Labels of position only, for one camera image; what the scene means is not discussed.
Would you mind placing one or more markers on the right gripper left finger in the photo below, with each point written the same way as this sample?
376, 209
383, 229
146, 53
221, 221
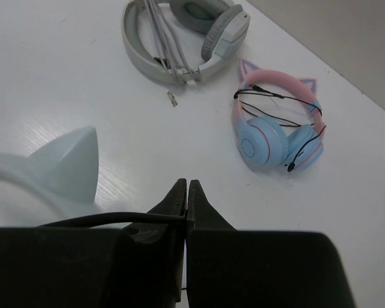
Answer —
136, 266

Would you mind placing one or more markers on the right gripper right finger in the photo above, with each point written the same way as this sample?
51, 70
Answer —
246, 268

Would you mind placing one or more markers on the teal cat-ear headphones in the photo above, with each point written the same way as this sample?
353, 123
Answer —
63, 173

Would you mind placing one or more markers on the pink blue cat-ear headphones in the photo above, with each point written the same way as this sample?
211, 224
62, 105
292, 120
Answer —
261, 141

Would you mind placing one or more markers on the grey white headphones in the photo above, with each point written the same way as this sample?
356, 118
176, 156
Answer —
152, 37

